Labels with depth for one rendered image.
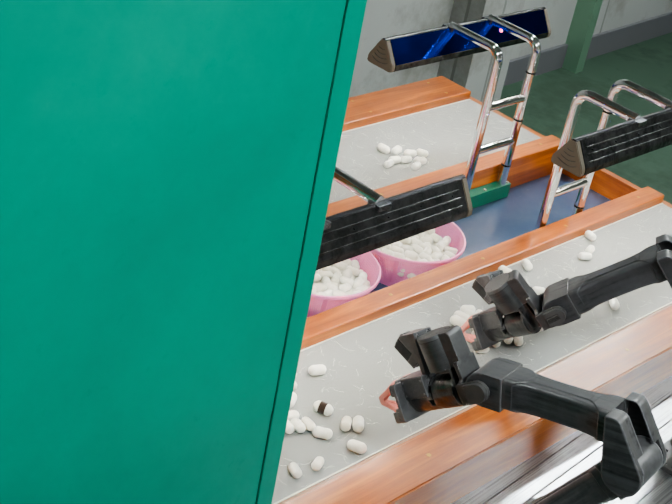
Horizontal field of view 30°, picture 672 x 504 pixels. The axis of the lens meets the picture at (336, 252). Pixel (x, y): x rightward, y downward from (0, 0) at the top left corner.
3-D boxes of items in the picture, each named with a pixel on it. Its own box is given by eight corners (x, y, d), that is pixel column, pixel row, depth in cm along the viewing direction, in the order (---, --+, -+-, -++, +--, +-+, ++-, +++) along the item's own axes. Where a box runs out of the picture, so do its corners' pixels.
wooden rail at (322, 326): (652, 230, 332) (665, 194, 327) (70, 481, 214) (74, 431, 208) (635, 221, 335) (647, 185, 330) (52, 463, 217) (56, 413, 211)
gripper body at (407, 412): (385, 386, 206) (416, 381, 200) (427, 367, 212) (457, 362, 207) (397, 424, 206) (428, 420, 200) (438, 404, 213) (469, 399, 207)
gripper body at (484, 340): (465, 319, 246) (492, 314, 241) (497, 305, 253) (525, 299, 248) (475, 351, 247) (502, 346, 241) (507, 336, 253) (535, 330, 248)
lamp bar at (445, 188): (472, 216, 238) (480, 183, 235) (217, 307, 197) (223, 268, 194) (441, 197, 243) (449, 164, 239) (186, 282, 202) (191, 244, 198)
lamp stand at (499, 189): (507, 196, 331) (550, 38, 308) (458, 213, 318) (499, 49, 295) (455, 165, 341) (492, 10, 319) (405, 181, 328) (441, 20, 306)
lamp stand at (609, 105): (631, 268, 308) (687, 103, 286) (583, 290, 295) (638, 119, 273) (570, 233, 319) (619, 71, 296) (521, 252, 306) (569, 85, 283)
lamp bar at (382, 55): (550, 37, 333) (557, 12, 330) (389, 73, 293) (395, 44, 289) (527, 26, 338) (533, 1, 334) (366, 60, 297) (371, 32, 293)
